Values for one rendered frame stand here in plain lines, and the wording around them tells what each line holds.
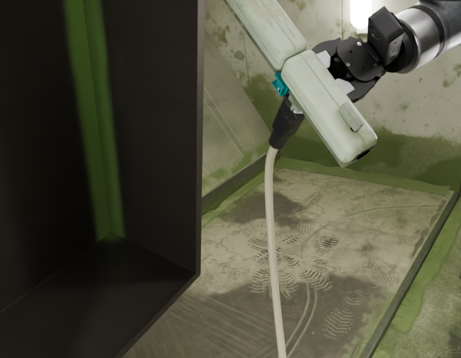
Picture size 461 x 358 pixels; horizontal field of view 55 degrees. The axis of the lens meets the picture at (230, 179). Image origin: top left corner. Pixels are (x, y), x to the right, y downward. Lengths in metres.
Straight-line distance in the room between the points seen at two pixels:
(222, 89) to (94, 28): 1.75
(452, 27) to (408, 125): 1.79
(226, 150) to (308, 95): 2.07
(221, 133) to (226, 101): 0.25
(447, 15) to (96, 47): 0.80
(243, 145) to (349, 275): 1.15
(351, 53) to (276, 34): 0.13
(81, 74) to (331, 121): 0.79
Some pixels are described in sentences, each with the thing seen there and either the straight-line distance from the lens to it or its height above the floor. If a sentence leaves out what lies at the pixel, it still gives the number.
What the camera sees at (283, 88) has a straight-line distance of 0.62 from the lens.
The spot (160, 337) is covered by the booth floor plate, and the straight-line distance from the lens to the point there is 1.77.
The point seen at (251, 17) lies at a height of 1.18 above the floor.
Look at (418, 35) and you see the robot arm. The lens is 0.73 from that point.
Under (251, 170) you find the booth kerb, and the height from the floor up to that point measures 0.13.
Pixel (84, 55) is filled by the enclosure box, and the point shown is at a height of 1.10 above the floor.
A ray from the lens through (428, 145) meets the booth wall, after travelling 2.56.
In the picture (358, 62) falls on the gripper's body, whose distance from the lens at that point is 0.67.
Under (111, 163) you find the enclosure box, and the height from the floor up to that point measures 0.79.
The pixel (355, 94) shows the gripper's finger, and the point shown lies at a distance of 0.65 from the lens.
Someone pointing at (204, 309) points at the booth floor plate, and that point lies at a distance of 1.84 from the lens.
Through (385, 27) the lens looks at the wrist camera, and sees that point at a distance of 0.62.
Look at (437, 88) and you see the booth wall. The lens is 2.45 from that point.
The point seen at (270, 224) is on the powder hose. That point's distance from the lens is 0.88.
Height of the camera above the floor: 1.24
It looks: 25 degrees down
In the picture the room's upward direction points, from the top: 8 degrees counter-clockwise
